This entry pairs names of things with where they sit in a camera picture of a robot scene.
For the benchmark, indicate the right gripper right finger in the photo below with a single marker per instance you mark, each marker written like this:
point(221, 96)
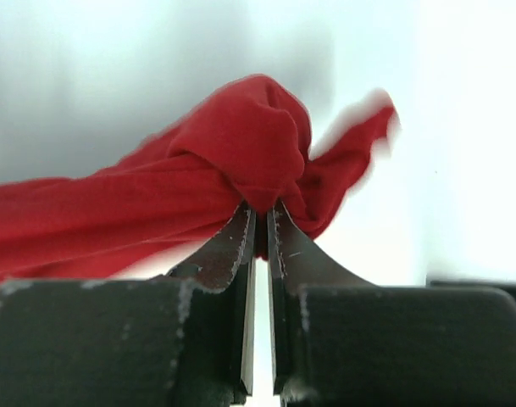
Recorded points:
point(339, 340)

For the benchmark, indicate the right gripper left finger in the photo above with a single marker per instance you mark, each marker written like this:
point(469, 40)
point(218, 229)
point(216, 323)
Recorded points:
point(184, 338)

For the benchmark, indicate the red t shirt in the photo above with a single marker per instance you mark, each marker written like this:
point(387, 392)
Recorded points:
point(248, 142)

